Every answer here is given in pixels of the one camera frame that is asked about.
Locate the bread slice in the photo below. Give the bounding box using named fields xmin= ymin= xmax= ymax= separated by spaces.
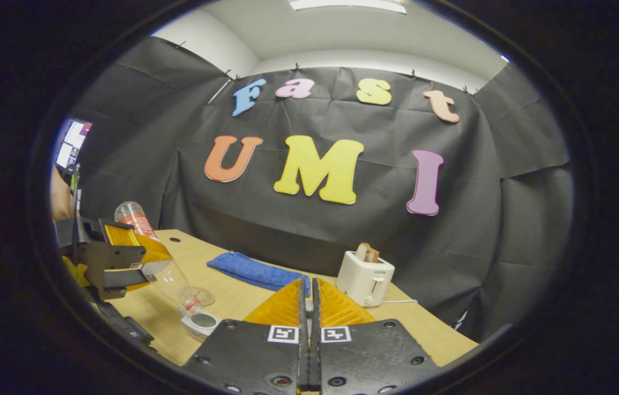
xmin=356 ymin=242 xmax=380 ymax=263

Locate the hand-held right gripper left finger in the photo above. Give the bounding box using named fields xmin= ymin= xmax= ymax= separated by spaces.
xmin=183 ymin=277 xmax=310 ymax=395

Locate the blue towel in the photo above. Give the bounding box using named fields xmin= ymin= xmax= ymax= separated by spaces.
xmin=207 ymin=251 xmax=311 ymax=297

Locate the ceiling light panel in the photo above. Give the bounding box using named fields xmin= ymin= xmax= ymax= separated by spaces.
xmin=290 ymin=0 xmax=406 ymax=14

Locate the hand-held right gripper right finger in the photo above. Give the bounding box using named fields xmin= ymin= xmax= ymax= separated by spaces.
xmin=310 ymin=277 xmax=441 ymax=395

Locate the computer monitor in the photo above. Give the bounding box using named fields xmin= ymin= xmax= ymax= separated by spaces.
xmin=56 ymin=118 xmax=93 ymax=171

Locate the black backdrop cloth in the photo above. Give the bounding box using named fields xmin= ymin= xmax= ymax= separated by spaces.
xmin=65 ymin=36 xmax=576 ymax=343

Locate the white toaster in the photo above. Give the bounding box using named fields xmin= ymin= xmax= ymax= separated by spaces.
xmin=336 ymin=250 xmax=396 ymax=307

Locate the clear plastic water bottle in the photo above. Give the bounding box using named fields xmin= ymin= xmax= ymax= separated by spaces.
xmin=115 ymin=201 xmax=206 ymax=316

